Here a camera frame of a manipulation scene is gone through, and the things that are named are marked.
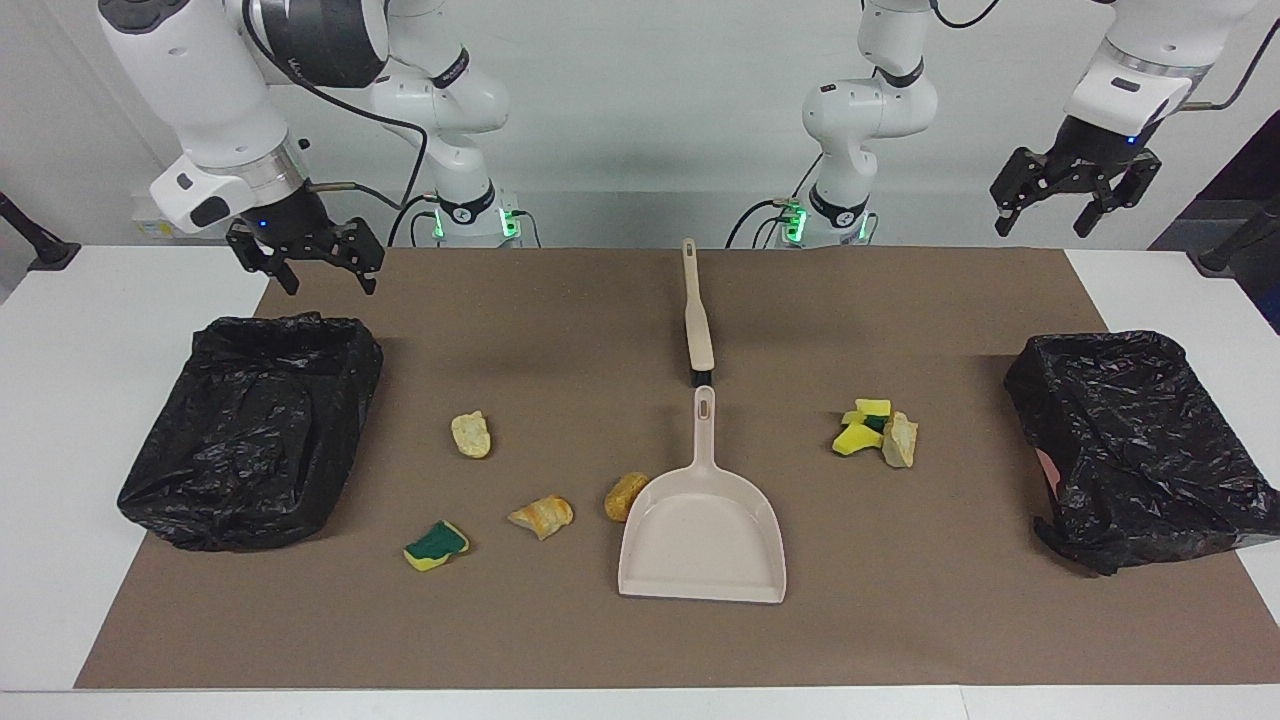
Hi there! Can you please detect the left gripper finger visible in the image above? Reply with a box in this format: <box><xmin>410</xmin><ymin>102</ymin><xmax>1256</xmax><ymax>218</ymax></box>
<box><xmin>1075</xmin><ymin>152</ymin><xmax>1163</xmax><ymax>238</ymax></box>
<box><xmin>990</xmin><ymin>148</ymin><xmax>1051</xmax><ymax>237</ymax></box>

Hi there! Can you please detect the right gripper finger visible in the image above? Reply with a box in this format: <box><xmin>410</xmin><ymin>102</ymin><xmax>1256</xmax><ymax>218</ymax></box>
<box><xmin>228</xmin><ymin>222</ymin><xmax>301</xmax><ymax>296</ymax></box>
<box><xmin>338</xmin><ymin>218</ymin><xmax>386</xmax><ymax>294</ymax></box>

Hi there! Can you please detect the pale bread chunk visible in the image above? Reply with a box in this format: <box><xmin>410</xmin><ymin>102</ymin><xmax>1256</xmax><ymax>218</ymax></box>
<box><xmin>451</xmin><ymin>410</ymin><xmax>493</xmax><ymax>460</ymax></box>

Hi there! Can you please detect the notched yellow sponge piece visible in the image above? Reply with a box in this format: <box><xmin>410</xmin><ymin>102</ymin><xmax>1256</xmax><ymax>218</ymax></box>
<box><xmin>840</xmin><ymin>398</ymin><xmax>893</xmax><ymax>433</ymax></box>

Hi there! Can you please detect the pale striped croissant piece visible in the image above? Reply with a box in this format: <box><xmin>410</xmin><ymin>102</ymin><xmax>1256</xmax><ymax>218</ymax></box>
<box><xmin>880</xmin><ymin>411</ymin><xmax>919</xmax><ymax>469</ymax></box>

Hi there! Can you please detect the yellow sponge wedge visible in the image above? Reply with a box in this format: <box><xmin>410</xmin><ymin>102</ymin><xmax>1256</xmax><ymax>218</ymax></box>
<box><xmin>832</xmin><ymin>420</ymin><xmax>885</xmax><ymax>458</ymax></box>

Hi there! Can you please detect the green yellow sponge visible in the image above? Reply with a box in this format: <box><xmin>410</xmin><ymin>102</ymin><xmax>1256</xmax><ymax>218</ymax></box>
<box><xmin>403</xmin><ymin>520</ymin><xmax>471</xmax><ymax>573</ymax></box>

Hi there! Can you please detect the orange white croissant piece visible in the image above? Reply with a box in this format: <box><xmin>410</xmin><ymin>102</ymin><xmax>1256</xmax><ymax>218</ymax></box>
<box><xmin>507</xmin><ymin>495</ymin><xmax>575</xmax><ymax>542</ymax></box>

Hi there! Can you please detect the beige hand brush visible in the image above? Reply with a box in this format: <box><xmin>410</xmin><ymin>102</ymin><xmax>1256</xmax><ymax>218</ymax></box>
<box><xmin>682</xmin><ymin>237</ymin><xmax>717</xmax><ymax>389</ymax></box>

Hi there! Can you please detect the brown bread roll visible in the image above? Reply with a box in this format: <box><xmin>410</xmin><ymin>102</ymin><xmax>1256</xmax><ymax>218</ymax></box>
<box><xmin>604</xmin><ymin>472</ymin><xmax>651</xmax><ymax>523</ymax></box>

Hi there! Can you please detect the beige plastic dustpan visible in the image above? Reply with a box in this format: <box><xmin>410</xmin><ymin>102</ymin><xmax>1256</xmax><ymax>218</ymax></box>
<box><xmin>617</xmin><ymin>385</ymin><xmax>788</xmax><ymax>605</ymax></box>

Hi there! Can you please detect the black trash bag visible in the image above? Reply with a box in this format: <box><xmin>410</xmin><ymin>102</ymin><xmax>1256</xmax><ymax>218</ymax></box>
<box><xmin>117</xmin><ymin>312</ymin><xmax>384</xmax><ymax>553</ymax></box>
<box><xmin>1004</xmin><ymin>330</ymin><xmax>1280</xmax><ymax>577</ymax></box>

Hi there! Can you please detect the white cardboard box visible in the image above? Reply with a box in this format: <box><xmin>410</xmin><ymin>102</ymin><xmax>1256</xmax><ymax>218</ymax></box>
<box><xmin>130</xmin><ymin>195</ymin><xmax>179</xmax><ymax>241</ymax></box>

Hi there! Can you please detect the dark panel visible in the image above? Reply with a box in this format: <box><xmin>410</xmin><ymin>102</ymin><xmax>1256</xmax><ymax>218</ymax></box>
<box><xmin>1148</xmin><ymin>108</ymin><xmax>1280</xmax><ymax>336</ymax></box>

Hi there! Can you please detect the black stand leg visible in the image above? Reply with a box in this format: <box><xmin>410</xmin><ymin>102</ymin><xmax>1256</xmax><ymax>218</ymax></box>
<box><xmin>0</xmin><ymin>190</ymin><xmax>81</xmax><ymax>273</ymax></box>
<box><xmin>1188</xmin><ymin>195</ymin><xmax>1280</xmax><ymax>278</ymax></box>

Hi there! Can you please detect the brown table mat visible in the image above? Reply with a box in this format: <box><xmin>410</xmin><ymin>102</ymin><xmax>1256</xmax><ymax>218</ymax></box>
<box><xmin>75</xmin><ymin>248</ymin><xmax>1280</xmax><ymax>691</ymax></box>

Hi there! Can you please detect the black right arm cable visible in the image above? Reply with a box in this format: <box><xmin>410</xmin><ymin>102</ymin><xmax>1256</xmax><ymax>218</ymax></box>
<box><xmin>240</xmin><ymin>0</ymin><xmax>431</xmax><ymax>216</ymax></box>

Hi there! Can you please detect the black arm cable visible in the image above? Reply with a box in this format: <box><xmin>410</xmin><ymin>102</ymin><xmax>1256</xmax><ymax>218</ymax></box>
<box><xmin>925</xmin><ymin>0</ymin><xmax>1280</xmax><ymax>113</ymax></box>
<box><xmin>240</xmin><ymin>0</ymin><xmax>431</xmax><ymax>216</ymax></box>

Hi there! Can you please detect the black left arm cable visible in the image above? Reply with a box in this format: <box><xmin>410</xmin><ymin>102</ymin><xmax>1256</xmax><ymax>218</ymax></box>
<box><xmin>925</xmin><ymin>0</ymin><xmax>1280</xmax><ymax>113</ymax></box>

